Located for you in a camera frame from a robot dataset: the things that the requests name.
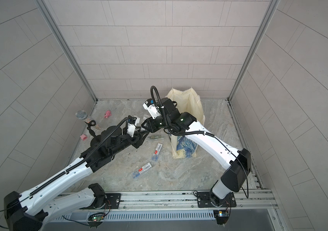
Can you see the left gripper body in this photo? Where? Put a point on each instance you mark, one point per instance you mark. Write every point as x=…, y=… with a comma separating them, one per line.
x=135, y=141

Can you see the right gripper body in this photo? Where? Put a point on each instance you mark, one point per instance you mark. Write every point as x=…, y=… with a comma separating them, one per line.
x=158, y=123

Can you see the green compass set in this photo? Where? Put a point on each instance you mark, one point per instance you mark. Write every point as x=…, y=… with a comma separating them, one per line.
x=156, y=137

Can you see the compass set red label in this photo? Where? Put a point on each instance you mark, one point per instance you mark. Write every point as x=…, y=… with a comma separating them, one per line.
x=157, y=152

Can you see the compass set red bottom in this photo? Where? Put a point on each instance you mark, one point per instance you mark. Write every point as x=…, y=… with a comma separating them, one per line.
x=141, y=170

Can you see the cream canvas tote bag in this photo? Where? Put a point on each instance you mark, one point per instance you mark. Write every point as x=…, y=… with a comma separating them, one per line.
x=188, y=103

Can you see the compass set grey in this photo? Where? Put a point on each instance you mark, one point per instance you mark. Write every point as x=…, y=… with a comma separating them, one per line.
x=145, y=117

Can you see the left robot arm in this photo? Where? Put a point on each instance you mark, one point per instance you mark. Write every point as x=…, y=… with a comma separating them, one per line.
x=31, y=209

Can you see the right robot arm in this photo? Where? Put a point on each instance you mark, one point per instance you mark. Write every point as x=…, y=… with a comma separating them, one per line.
x=237, y=163

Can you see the pink pig toy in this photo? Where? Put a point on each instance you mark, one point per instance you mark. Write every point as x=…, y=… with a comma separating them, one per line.
x=107, y=114

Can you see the pink eraser block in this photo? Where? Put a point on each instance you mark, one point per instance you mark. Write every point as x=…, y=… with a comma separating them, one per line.
x=83, y=137

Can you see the left circuit board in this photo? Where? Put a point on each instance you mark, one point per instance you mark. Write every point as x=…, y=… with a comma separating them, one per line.
x=96, y=219

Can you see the circuit board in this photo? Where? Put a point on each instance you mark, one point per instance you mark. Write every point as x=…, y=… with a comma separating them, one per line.
x=96, y=219
x=221, y=216

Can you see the right circuit board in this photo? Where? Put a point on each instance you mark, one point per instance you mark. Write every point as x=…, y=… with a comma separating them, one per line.
x=221, y=216

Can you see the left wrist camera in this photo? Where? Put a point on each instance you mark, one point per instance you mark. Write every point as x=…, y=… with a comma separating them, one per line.
x=133, y=124

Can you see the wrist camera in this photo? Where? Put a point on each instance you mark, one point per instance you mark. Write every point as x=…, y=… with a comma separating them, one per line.
x=151, y=108
x=133, y=124

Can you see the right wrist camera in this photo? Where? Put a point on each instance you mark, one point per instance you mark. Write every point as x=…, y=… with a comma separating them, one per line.
x=151, y=108

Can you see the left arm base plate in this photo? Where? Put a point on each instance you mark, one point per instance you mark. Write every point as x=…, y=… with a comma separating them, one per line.
x=115, y=200

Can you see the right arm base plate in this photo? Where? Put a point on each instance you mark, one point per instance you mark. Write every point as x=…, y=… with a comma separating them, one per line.
x=208, y=200

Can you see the aluminium front rail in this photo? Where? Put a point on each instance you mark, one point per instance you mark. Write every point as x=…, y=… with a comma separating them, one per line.
x=256, y=210

